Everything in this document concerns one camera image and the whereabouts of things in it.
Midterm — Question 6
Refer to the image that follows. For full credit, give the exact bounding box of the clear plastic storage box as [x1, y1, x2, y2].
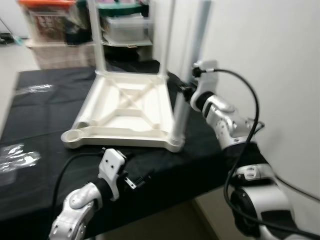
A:
[104, 15, 153, 46]

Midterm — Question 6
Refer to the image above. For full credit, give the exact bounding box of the green round lid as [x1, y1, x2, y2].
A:
[97, 0, 151, 18]

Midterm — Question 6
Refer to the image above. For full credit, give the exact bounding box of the storage box with orange lid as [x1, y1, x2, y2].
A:
[19, 0, 76, 45]

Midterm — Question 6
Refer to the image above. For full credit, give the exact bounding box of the clear plastic bag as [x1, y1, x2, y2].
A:
[17, 84, 53, 95]

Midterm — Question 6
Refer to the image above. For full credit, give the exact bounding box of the black bag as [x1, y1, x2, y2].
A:
[65, 0, 93, 46]

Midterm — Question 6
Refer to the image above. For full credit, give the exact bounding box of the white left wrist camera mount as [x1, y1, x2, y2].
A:
[97, 148, 128, 201]

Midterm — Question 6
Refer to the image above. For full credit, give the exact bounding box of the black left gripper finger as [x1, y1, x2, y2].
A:
[135, 170, 156, 189]

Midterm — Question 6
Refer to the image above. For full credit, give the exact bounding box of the black round bowl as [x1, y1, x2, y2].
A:
[102, 44, 151, 63]

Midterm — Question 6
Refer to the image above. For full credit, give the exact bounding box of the cream plastic children table top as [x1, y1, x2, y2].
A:
[61, 70, 186, 153]

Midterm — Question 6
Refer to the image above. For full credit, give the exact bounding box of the clear tape patch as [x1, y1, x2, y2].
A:
[0, 142, 41, 173]

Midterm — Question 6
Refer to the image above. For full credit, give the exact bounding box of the black table cloth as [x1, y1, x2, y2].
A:
[0, 62, 271, 236]

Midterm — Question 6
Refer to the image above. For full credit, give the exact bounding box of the cloth covered bench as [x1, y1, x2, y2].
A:
[27, 40, 98, 70]

